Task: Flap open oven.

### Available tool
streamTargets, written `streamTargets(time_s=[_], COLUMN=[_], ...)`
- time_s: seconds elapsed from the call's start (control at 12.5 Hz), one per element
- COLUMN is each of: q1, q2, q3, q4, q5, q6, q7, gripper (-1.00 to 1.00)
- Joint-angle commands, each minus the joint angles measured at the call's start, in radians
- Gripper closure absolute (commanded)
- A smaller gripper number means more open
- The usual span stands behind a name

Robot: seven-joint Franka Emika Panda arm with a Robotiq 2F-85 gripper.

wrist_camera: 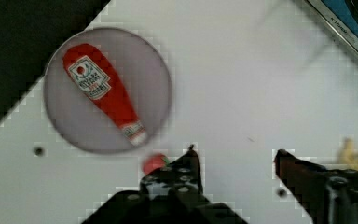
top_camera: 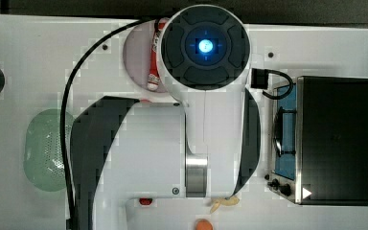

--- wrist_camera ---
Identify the silver black toaster oven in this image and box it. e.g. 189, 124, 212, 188
302, 0, 358, 59

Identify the peeled toy banana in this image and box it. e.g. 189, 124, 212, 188
338, 138, 358, 171

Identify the red ketchup bottle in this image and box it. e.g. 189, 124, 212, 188
62, 43, 147, 146

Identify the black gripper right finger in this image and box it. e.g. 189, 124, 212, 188
274, 149, 358, 224

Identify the grey round plate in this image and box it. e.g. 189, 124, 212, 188
44, 28, 172, 154

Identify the red toy strawberry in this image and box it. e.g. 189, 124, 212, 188
142, 153, 170, 175

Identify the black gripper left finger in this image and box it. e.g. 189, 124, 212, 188
140, 144, 203, 201

